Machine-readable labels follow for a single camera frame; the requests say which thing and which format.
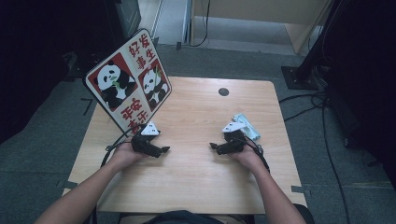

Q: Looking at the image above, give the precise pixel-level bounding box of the square panda picture board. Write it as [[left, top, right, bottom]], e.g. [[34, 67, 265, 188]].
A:
[[82, 28, 173, 133]]

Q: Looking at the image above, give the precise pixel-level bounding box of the looped black floor cable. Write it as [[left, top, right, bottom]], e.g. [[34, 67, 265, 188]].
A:
[[278, 91, 329, 123]]

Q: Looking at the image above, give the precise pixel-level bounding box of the light blue wiping cloth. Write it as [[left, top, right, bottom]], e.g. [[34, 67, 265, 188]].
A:
[[232, 112, 262, 142]]

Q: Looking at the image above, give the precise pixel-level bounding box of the long black floor cable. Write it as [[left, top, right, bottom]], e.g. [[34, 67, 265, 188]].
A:
[[320, 105, 352, 224]]

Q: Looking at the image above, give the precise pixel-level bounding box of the dark cabinet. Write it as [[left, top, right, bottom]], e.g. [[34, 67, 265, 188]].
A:
[[104, 0, 143, 43]]

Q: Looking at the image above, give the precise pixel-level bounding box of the thin black hanging cable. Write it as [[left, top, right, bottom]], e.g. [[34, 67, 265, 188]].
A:
[[190, 0, 211, 49]]

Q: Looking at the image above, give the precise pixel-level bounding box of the black chair armrest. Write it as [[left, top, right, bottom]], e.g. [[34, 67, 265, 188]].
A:
[[292, 203, 316, 224]]

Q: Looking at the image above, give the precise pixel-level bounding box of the person's left hand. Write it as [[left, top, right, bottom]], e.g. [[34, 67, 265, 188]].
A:
[[112, 142, 148, 171]]

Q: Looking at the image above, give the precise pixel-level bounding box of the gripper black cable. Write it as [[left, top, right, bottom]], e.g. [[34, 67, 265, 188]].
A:
[[100, 125, 139, 169], [242, 135, 271, 174]]

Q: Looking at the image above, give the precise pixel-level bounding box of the black stand base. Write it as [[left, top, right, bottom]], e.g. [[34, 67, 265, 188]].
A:
[[62, 50, 106, 82]]

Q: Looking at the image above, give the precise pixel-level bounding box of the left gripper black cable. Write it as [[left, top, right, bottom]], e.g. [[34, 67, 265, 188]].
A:
[[100, 125, 139, 169]]

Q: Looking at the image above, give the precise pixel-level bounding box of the black metal stand with base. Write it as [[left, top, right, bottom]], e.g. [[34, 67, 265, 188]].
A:
[[281, 0, 342, 91]]

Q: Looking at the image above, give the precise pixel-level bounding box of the person's right hand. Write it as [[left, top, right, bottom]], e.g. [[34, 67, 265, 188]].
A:
[[232, 144, 266, 174]]

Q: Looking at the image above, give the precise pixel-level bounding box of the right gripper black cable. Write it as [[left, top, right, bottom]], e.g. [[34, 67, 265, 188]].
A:
[[242, 135, 271, 174]]

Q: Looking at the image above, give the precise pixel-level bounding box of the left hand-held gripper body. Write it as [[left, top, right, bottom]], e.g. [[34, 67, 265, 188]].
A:
[[130, 121, 163, 157]]

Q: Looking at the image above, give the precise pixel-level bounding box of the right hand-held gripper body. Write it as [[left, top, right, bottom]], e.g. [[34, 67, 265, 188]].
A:
[[221, 121, 248, 154]]

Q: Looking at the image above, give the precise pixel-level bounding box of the person's dark clothing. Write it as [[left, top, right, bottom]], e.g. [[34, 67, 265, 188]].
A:
[[143, 209, 232, 224]]

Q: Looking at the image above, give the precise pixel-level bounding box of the light wooden cabinet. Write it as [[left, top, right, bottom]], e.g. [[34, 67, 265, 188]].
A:
[[190, 0, 332, 54]]

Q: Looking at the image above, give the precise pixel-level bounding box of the grey tape piece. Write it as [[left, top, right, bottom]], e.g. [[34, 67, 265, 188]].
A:
[[290, 185, 312, 197]]

